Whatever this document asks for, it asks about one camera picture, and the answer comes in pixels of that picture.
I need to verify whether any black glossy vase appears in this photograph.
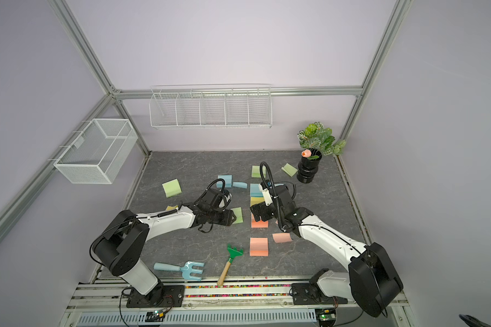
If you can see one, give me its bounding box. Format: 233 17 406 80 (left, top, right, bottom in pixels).
297 149 322 184

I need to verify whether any white wire side basket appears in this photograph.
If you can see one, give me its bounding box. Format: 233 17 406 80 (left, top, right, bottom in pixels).
53 119 138 185

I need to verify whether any pink memo pad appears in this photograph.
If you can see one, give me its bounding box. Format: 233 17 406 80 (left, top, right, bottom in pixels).
249 238 269 257
251 214 269 228

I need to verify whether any green garden rake wooden handle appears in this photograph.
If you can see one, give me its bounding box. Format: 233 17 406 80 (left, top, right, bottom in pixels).
217 244 244 287

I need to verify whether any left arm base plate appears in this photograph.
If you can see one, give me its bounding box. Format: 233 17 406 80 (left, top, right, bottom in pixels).
126 283 185 308

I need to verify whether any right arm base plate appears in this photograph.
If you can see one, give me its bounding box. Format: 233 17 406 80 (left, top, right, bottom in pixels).
289 283 349 306

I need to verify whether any light blue garden fork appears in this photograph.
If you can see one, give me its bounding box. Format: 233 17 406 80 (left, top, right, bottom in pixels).
154 261 205 281

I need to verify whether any green artificial plant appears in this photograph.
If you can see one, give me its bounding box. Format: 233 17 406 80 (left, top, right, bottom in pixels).
297 122 346 161

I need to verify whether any light blue memo pad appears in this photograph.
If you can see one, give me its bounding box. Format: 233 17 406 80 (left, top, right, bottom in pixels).
216 174 233 188

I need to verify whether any light green memo pad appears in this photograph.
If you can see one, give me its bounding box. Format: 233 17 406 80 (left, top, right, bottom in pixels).
162 179 182 198

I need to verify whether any torn green memo page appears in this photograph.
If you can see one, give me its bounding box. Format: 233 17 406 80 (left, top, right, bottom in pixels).
281 163 298 177

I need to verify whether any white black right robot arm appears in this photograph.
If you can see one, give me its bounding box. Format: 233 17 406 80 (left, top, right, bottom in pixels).
250 182 404 317

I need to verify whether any white wire shelf basket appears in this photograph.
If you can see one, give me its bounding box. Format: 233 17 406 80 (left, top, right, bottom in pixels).
149 84 273 129

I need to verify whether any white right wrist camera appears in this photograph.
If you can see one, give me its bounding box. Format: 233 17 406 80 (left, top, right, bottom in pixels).
262 188 273 206

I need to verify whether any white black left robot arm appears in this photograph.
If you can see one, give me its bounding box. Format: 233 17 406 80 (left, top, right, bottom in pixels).
89 188 236 297

